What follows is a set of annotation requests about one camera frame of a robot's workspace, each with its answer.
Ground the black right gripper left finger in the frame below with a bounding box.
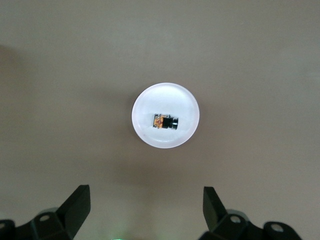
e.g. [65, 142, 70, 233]
[0, 184, 91, 240]

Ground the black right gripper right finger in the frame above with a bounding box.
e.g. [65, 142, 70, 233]
[199, 186, 305, 240]

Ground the orange push button switch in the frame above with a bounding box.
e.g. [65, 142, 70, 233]
[152, 113, 180, 131]

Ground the pink round plate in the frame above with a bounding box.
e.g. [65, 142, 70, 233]
[131, 82, 201, 150]

